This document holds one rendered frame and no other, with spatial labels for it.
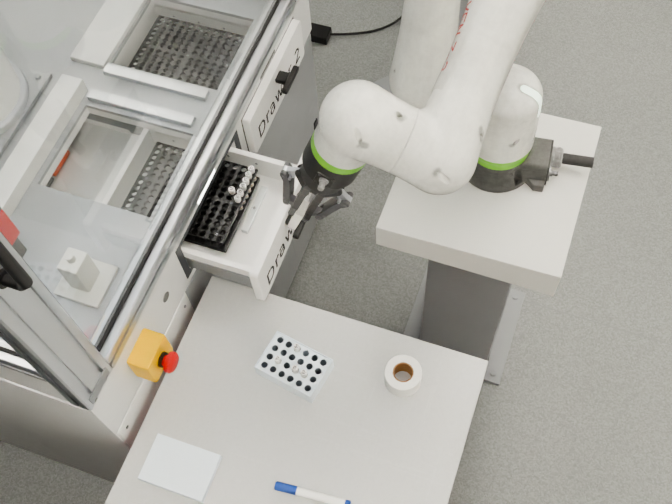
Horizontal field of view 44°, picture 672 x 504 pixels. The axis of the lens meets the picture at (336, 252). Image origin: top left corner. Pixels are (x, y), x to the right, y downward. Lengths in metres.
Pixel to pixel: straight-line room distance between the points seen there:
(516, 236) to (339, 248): 1.02
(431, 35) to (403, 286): 1.16
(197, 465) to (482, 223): 0.71
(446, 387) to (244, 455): 0.40
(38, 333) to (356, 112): 0.53
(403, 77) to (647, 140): 1.48
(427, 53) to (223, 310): 0.64
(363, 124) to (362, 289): 1.41
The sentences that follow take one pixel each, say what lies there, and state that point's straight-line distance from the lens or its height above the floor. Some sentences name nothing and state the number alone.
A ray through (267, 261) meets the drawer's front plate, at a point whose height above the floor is 0.91.
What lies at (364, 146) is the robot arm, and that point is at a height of 1.33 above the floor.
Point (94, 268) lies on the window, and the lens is 1.35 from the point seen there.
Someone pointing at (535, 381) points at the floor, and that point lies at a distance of 2.44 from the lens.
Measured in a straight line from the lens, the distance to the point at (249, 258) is 1.64.
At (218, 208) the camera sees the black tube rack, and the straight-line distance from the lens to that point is 1.63.
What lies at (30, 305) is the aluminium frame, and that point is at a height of 1.28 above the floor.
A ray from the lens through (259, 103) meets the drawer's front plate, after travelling 1.73.
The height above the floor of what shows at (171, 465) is 0.78.
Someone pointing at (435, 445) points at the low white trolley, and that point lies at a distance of 1.57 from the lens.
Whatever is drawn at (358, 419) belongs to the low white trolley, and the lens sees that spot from 1.58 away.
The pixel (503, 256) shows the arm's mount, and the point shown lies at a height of 0.84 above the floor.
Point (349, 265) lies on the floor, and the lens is 2.55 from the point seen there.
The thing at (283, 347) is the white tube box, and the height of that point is 0.80.
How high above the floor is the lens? 2.27
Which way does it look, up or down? 62 degrees down
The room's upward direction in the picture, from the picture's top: 6 degrees counter-clockwise
